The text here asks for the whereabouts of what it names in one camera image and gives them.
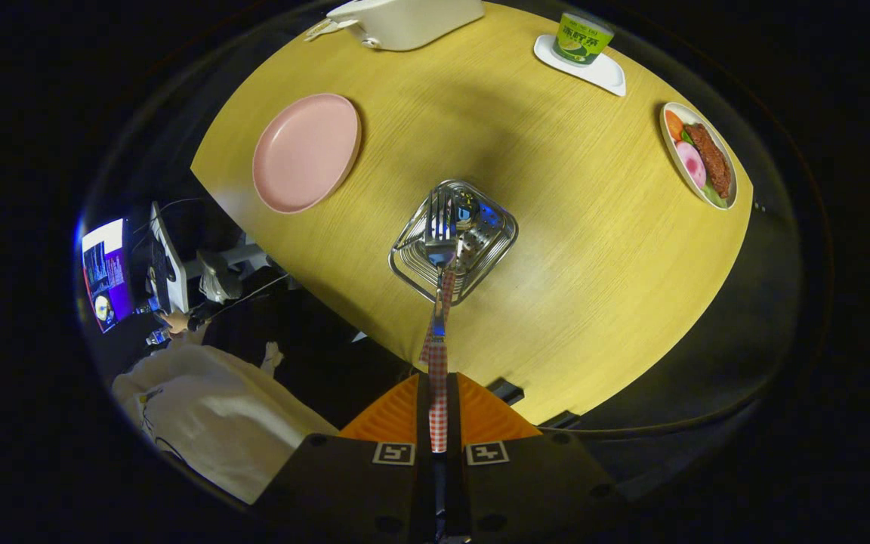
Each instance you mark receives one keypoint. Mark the lit computer screen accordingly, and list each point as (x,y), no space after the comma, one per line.
(106,276)

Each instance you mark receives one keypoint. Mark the green label drink bottle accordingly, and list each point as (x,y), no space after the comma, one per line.
(582,41)

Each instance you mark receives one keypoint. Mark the white clothing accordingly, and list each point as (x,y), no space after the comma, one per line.
(208,423)

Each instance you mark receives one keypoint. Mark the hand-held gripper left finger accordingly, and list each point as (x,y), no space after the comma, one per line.
(423,408)

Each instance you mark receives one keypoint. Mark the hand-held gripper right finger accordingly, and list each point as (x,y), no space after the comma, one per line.
(454,408)

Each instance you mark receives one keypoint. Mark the perforated metal tray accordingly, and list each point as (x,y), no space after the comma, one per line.
(492,242)

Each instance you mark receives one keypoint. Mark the green leaf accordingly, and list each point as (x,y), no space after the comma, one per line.
(716,198)

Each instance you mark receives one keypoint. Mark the pink food slice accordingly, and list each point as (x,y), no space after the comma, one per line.
(690,162)

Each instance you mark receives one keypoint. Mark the pink round plate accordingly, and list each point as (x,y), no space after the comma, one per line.
(306,151)

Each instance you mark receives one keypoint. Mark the white-edged monitor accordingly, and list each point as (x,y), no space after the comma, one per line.
(171,257)

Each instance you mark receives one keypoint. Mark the white oval food plate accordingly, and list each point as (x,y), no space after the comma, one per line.
(726,155)

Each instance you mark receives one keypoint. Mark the black table bracket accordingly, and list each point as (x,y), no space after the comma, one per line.
(559,420)
(507,390)

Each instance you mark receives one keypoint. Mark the white divided condiment dish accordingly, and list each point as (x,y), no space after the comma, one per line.
(322,30)

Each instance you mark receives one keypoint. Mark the grey white chair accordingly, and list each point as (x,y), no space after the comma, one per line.
(220,276)

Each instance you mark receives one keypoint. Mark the white square coaster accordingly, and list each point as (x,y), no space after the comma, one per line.
(605,75)

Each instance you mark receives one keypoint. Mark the white toaster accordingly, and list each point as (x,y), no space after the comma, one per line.
(412,23)

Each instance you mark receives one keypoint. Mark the orange carrot slice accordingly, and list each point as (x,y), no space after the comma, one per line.
(674,125)

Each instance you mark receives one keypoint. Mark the brown meat piece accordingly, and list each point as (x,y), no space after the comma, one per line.
(711,159)

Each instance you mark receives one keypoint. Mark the dark clothing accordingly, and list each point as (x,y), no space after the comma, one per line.
(314,363)

